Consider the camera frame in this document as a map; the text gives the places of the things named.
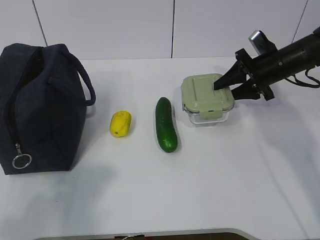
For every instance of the green cucumber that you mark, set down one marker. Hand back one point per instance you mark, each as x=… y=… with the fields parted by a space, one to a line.
x=165 y=130

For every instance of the glass container with green lid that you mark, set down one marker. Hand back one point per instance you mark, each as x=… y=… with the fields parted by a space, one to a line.
x=204 y=104

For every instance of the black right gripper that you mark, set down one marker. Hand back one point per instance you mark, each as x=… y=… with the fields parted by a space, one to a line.
x=246 y=73

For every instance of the yellow lemon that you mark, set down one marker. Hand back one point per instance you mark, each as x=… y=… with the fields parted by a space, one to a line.
x=120 y=124

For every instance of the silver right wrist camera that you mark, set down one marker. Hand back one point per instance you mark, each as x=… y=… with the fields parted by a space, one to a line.
x=260 y=43

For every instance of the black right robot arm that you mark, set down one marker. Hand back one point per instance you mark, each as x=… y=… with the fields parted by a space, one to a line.
x=300 y=56

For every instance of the dark navy lunch bag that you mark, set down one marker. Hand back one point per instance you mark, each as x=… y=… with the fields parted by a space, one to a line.
x=44 y=95

